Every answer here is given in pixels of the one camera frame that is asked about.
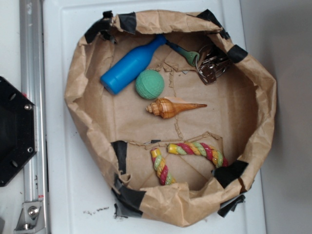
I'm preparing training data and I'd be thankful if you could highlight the green rubber ball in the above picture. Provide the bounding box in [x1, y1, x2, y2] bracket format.
[135, 70, 164, 100]

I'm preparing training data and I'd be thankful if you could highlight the blue plastic bottle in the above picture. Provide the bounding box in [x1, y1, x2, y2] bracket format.
[100, 35, 166, 95]

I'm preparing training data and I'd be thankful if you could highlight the white tray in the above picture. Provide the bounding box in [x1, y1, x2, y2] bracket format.
[43, 0, 266, 234]

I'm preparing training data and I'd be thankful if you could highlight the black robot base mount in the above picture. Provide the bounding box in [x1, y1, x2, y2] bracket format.
[0, 77, 36, 187]

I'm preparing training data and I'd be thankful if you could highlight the multicolored rope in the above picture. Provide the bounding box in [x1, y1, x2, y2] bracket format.
[150, 142, 229, 186]

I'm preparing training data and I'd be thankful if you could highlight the green blue key tag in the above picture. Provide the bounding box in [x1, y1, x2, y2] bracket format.
[166, 40, 200, 67]

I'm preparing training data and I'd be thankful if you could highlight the brown paper bag bin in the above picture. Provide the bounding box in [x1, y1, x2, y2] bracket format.
[65, 10, 276, 227]

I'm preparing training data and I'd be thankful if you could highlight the brown spiral seashell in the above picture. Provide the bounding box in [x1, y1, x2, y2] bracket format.
[146, 97, 207, 119]

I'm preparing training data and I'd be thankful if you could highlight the aluminium frame rail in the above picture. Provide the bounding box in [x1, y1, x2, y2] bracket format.
[19, 0, 51, 234]

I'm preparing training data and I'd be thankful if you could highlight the metal corner bracket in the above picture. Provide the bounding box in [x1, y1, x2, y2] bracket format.
[14, 201, 45, 234]

